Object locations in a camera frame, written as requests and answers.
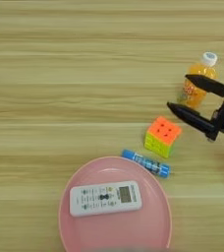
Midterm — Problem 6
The white remote control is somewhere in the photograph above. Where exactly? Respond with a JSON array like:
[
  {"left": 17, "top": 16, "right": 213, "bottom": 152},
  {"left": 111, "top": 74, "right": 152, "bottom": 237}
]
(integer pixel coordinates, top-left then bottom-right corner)
[{"left": 69, "top": 180, "right": 143, "bottom": 219}]

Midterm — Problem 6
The orange juice bottle white cap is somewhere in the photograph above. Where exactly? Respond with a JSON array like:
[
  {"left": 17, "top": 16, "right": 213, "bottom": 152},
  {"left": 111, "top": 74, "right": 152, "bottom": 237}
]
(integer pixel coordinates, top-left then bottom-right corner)
[{"left": 177, "top": 51, "right": 219, "bottom": 110}]

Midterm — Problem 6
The pink round plate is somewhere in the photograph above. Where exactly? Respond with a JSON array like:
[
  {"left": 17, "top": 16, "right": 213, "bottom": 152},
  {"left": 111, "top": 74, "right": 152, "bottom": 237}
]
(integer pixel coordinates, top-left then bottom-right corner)
[{"left": 58, "top": 156, "right": 174, "bottom": 252}]

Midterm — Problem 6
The orange yellow puzzle cube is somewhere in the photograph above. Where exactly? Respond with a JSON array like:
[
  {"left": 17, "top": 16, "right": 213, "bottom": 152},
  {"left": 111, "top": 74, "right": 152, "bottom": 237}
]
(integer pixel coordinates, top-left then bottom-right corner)
[{"left": 143, "top": 115, "right": 183, "bottom": 159}]

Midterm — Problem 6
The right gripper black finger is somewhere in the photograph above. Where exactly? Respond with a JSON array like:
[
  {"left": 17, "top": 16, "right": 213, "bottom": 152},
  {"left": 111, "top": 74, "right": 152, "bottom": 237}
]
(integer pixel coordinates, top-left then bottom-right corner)
[
  {"left": 166, "top": 101, "right": 218, "bottom": 143},
  {"left": 184, "top": 74, "right": 224, "bottom": 98}
]

